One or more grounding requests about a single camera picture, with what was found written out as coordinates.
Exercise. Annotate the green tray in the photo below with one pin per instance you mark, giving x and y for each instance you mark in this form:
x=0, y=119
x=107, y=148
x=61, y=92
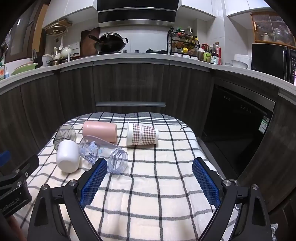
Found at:
x=24, y=69

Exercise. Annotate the black knife block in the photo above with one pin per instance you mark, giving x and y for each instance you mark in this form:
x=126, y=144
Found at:
x=37, y=59

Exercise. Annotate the wooden glass-front cabinet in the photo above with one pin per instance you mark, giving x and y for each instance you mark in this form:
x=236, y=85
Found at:
x=268, y=27

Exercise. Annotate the black range hood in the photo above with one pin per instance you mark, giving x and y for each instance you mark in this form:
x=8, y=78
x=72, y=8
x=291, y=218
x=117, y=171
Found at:
x=137, y=14

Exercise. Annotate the dish soap bottle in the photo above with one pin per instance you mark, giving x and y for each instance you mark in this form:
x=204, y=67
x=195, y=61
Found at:
x=1, y=73

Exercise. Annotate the steel pot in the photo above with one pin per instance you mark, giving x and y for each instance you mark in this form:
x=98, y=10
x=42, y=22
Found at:
x=57, y=62

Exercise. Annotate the black built-in dishwasher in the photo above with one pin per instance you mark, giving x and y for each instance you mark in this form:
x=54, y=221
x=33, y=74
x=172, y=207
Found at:
x=231, y=120

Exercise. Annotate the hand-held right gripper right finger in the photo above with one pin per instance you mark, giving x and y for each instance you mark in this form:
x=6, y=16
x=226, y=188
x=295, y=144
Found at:
x=207, y=183

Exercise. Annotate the green mug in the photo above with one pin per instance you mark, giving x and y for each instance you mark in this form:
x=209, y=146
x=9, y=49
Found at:
x=207, y=57

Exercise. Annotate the checked white cloth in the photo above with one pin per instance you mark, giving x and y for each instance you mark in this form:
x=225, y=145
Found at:
x=150, y=197

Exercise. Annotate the white cup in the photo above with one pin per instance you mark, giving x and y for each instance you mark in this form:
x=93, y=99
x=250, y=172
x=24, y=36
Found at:
x=67, y=155

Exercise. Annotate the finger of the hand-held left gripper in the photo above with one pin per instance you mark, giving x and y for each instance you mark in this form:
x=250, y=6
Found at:
x=29, y=163
x=4, y=157

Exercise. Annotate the pink cup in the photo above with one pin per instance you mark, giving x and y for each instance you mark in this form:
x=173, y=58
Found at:
x=99, y=131

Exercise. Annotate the white teapot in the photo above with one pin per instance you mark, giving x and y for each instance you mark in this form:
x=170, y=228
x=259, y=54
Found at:
x=66, y=52

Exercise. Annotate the plaid paper cup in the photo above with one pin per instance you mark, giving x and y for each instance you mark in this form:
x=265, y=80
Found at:
x=143, y=134

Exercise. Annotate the black microwave oven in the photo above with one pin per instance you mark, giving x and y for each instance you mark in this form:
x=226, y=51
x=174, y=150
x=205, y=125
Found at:
x=269, y=60

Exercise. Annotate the black wok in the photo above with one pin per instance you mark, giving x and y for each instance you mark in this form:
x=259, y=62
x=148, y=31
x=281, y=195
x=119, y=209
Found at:
x=109, y=42

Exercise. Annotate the brown wooden cutting board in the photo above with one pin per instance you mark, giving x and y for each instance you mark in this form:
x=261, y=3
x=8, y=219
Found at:
x=86, y=44

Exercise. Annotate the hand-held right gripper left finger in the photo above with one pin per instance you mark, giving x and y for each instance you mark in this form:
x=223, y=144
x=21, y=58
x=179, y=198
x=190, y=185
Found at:
x=93, y=183

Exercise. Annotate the white ladle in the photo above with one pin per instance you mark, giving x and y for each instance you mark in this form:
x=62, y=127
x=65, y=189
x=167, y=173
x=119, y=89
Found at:
x=61, y=44

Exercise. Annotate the wall-mounted metal rack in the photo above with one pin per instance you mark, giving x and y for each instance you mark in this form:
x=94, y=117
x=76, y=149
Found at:
x=57, y=26

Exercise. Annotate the black cloth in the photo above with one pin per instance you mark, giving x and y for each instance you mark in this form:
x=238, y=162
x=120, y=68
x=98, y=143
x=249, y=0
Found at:
x=156, y=50

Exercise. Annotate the white bowl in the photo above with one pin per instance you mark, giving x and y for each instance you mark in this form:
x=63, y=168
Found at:
x=239, y=64

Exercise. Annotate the grey glass cup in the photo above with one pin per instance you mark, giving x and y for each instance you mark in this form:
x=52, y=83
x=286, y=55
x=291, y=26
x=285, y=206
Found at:
x=66, y=133

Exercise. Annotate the clear plastic bottle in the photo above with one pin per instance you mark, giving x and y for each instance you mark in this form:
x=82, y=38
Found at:
x=101, y=148

